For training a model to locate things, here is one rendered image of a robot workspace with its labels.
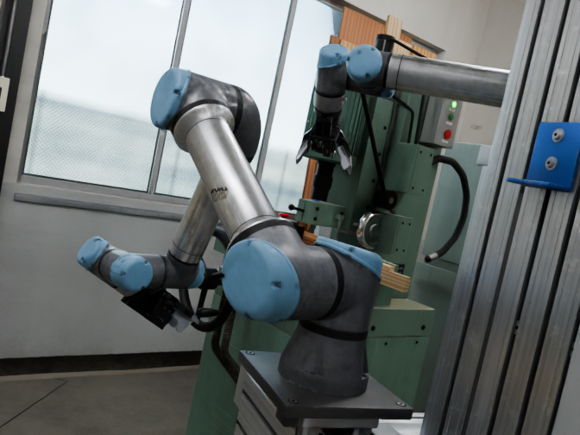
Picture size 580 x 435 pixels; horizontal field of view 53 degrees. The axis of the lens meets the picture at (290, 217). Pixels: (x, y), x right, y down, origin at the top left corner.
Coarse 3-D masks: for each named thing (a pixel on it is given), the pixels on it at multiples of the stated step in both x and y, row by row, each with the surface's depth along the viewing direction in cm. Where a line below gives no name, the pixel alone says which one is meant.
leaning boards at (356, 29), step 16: (352, 16) 327; (352, 32) 329; (368, 32) 336; (384, 32) 342; (400, 32) 348; (352, 48) 323; (400, 48) 353; (416, 48) 356; (304, 192) 320; (304, 224) 323
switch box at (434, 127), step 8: (432, 104) 183; (440, 104) 180; (448, 104) 181; (432, 112) 182; (440, 112) 180; (448, 112) 182; (456, 112) 184; (424, 120) 185; (432, 120) 182; (440, 120) 181; (448, 120) 183; (456, 120) 185; (424, 128) 184; (432, 128) 182; (440, 128) 181; (448, 128) 184; (456, 128) 186; (424, 136) 184; (432, 136) 181; (440, 136) 182; (432, 144) 185; (440, 144) 183; (448, 144) 185
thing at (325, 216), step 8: (304, 200) 176; (312, 200) 178; (304, 208) 176; (312, 208) 173; (320, 208) 175; (328, 208) 177; (336, 208) 179; (344, 208) 181; (296, 216) 178; (304, 216) 175; (312, 216) 174; (320, 216) 176; (328, 216) 178; (312, 224) 175; (320, 224) 176; (328, 224) 178; (336, 224) 180
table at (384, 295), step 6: (216, 240) 190; (216, 246) 190; (222, 246) 187; (222, 252) 187; (378, 288) 154; (384, 288) 155; (390, 288) 157; (378, 294) 154; (384, 294) 156; (390, 294) 158; (378, 300) 155; (384, 300) 156; (390, 300) 158
